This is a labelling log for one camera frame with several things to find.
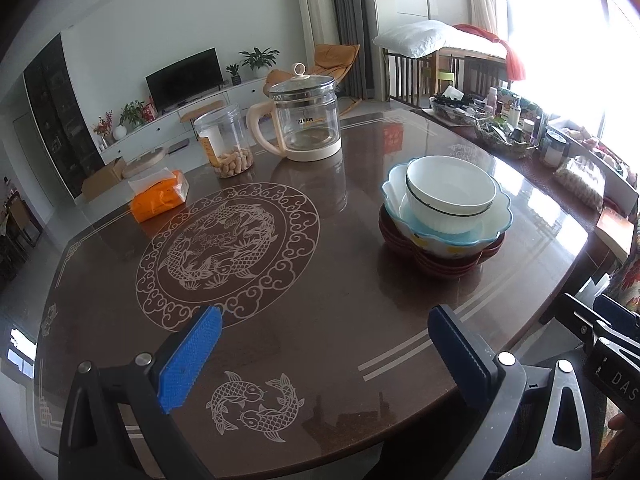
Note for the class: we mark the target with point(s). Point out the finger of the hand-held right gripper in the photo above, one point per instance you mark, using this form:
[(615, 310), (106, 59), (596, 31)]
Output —
[(580, 317), (620, 317)]

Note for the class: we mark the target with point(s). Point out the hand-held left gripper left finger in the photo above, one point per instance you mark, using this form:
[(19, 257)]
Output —
[(190, 355)]

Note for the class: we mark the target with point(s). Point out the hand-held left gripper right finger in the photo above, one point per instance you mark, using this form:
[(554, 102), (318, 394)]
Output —
[(462, 360)]

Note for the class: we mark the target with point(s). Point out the blue white scalloped bowl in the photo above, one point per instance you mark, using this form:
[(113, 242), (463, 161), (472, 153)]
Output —
[(492, 217)]

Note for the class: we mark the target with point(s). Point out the white bowl blue floral print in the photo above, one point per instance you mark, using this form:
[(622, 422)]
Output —
[(450, 180)]

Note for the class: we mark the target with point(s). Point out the person's right hand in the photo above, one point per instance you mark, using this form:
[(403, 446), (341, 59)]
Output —
[(620, 421)]

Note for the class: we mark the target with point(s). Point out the clear bag of snacks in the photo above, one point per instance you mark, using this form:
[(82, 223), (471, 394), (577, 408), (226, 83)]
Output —
[(580, 182)]

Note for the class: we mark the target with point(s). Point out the orange tissue pack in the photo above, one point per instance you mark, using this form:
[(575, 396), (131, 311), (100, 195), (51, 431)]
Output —
[(155, 200)]

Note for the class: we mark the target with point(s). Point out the cardboard box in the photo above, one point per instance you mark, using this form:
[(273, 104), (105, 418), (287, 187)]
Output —
[(102, 180)]

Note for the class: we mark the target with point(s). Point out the round wooden board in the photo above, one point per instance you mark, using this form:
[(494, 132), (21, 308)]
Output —
[(144, 161)]

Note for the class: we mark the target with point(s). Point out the group of cosmetic bottles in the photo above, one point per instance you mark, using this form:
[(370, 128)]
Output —
[(515, 120)]

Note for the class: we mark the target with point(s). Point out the black floor device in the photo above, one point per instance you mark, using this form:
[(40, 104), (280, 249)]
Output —
[(178, 146)]

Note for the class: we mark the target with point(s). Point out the wooden dining chairs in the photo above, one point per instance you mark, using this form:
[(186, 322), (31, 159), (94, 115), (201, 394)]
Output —
[(20, 230)]

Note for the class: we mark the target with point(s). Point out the clear plastic jar of peanuts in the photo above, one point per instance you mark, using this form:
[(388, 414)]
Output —
[(225, 140)]

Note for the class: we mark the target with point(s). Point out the white television cabinet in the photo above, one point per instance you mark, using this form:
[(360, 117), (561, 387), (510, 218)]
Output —
[(160, 130)]

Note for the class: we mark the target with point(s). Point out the round white vase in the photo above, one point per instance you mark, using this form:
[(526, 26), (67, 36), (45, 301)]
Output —
[(120, 132)]

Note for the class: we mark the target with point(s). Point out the red flowers in vase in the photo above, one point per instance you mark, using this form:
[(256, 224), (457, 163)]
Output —
[(103, 127)]

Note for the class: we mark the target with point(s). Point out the basket with tissue box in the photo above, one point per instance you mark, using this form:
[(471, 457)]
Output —
[(455, 107)]

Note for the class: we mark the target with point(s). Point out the wooden bench with metal legs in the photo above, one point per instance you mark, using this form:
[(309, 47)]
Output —
[(200, 109)]

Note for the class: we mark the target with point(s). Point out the red gift box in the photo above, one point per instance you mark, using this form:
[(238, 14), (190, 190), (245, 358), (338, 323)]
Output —
[(148, 111)]

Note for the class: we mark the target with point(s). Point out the bushy green potted plant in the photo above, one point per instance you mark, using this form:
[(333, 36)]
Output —
[(132, 112)]

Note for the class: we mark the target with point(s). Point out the glass electric kettle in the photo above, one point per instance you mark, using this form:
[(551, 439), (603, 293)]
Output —
[(305, 120)]

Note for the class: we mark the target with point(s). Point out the dark wooden railed bed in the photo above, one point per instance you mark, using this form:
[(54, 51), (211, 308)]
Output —
[(475, 72)]

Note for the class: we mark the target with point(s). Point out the red cloth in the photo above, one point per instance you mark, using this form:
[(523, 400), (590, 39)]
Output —
[(512, 57)]

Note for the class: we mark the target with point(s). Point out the dark glass display cabinet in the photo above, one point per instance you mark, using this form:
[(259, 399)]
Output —
[(62, 115)]

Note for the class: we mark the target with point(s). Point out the small green chair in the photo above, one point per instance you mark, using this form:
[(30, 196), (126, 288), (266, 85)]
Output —
[(445, 80)]

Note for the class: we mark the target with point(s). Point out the flat screen television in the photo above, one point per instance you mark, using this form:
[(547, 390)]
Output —
[(182, 77)]

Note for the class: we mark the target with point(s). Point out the small green potted plant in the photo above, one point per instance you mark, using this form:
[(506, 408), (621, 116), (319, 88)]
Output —
[(234, 72)]

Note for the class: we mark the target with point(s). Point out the large green potted plant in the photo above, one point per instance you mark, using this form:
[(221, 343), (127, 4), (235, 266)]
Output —
[(257, 57)]

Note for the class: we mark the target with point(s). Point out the white pillow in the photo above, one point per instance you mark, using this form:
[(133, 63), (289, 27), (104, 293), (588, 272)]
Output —
[(412, 39)]

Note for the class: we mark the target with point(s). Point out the orange lounge chair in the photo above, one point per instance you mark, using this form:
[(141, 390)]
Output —
[(335, 57)]

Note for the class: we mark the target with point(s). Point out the standing air conditioner with cover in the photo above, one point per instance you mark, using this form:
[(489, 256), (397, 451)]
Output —
[(315, 20)]

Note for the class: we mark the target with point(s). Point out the tall white cabinet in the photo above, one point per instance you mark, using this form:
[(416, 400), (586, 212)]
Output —
[(405, 2)]

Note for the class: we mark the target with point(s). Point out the grey curtain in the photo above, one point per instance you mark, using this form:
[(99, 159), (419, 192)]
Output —
[(352, 15)]

